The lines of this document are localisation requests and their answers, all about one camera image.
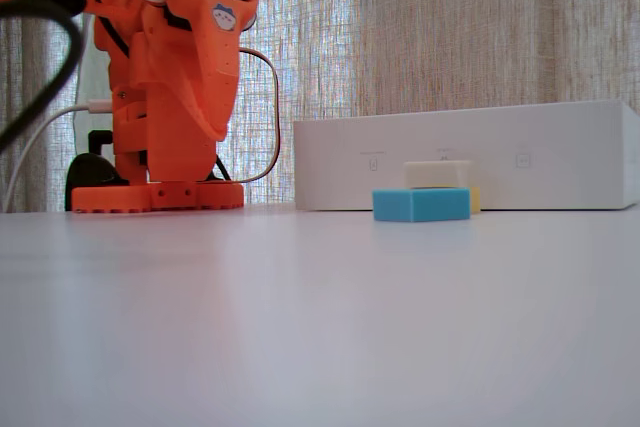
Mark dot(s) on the orange gripper black servo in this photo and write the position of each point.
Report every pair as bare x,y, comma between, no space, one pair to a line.
207,72

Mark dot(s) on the orange robot base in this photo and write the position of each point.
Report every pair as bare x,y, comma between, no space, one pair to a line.
150,197

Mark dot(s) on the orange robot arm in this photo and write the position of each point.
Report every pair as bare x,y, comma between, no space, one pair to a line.
165,157

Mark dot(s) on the cream cuboid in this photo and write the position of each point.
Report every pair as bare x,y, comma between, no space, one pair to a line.
435,174

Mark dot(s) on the blue cuboid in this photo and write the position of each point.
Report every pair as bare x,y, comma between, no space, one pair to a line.
420,204

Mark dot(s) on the yellow cuboid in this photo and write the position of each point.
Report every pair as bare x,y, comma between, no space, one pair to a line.
475,199

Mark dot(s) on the white cardboard bin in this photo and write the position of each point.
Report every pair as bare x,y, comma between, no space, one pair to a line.
550,157

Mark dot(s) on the black table clamp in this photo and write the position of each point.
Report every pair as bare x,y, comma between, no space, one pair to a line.
90,167

